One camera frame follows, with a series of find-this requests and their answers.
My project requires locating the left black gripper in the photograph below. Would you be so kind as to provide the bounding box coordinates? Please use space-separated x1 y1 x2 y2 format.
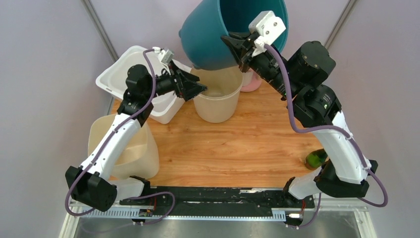
144 60 207 102

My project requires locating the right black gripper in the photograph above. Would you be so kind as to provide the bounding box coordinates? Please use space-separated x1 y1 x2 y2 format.
222 30 300 99

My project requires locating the beige round bucket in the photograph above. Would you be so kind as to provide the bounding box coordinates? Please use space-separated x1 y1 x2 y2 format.
191 67 243 123

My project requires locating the teal plastic bucket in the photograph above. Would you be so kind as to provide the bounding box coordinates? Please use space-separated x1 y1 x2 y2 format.
178 0 289 70

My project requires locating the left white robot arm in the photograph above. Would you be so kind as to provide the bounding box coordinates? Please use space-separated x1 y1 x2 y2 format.
65 61 207 216

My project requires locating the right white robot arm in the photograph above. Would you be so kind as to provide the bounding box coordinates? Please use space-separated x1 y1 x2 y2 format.
221 33 378 207

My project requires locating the pink three-tier shelf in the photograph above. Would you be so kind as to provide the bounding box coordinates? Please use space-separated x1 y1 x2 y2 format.
240 70 262 92

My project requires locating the white square plastic bin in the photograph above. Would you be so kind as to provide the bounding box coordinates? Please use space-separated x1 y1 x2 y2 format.
96 46 185 124

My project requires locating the beige square waste bin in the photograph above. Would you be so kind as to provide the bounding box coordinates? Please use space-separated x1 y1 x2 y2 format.
88 114 159 179

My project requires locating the green bottle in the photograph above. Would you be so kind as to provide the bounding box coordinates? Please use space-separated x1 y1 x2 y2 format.
304 149 328 170

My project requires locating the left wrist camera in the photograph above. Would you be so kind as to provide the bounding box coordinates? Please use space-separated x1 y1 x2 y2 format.
153 47 174 65

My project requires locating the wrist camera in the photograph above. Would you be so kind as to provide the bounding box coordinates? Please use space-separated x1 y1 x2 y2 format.
248 10 286 50
153 47 174 65

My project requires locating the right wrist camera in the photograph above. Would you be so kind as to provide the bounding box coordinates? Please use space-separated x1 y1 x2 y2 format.
248 10 286 50

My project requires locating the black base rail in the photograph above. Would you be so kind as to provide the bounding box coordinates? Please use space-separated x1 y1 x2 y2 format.
119 186 316 224

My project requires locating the aluminium frame rail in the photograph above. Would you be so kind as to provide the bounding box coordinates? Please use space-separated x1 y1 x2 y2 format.
59 186 376 238

